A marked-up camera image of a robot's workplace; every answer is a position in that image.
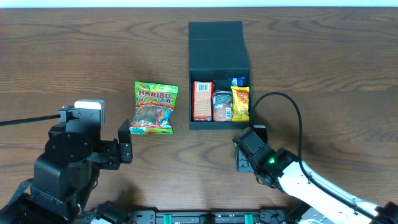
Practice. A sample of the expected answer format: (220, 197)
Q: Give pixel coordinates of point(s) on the yellow snack packet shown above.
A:
(240, 103)

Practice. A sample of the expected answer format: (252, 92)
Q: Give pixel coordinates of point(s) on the blue cookie packet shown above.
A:
(237, 81)

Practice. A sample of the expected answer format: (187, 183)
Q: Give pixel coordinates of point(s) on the orange snack carton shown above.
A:
(201, 101)

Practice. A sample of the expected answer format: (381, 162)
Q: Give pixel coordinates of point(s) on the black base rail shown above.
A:
(301, 215)

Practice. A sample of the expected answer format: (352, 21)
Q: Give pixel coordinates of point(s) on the Haribo gummy worms bag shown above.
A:
(155, 104)

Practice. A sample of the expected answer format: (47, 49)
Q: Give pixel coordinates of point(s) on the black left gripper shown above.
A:
(115, 150)

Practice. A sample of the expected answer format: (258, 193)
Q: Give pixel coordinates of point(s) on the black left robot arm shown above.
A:
(65, 174)

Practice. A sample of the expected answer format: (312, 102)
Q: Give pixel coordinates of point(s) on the brown Pringles can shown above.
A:
(222, 106)

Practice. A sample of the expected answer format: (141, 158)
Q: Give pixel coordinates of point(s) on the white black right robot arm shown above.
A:
(301, 182)

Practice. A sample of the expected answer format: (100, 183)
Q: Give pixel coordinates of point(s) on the black gift box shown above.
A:
(216, 53)

